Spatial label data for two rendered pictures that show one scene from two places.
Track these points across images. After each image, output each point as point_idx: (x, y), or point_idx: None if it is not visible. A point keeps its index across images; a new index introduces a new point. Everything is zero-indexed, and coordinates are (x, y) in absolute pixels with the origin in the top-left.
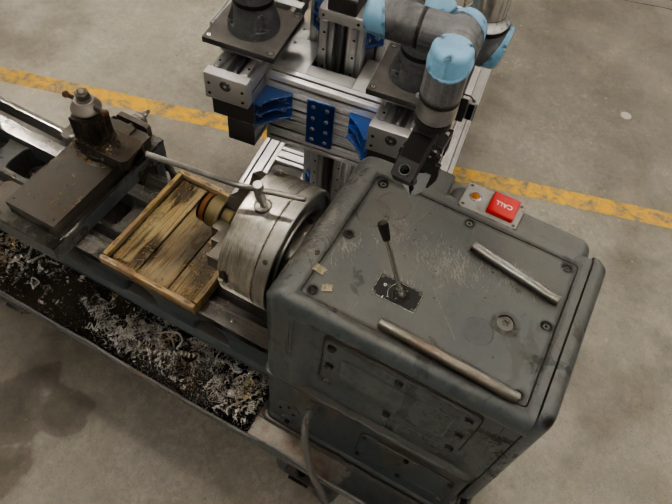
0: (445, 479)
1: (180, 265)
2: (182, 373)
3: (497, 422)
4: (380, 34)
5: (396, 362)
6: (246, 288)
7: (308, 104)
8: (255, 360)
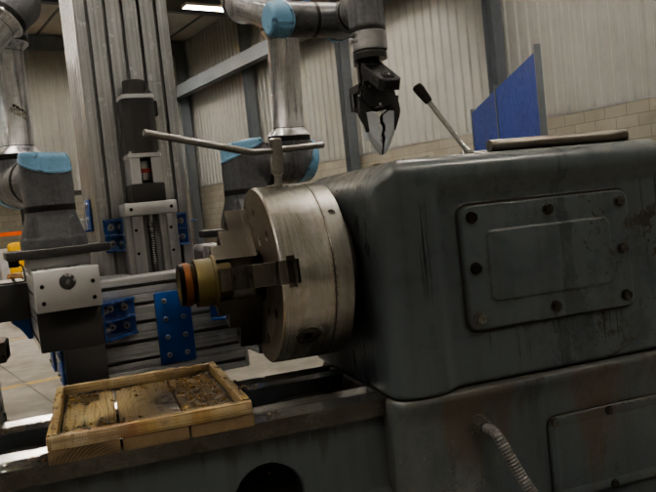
0: (651, 394)
1: (173, 411)
2: None
3: (635, 161)
4: (291, 21)
5: (535, 158)
6: (327, 263)
7: (156, 300)
8: (354, 487)
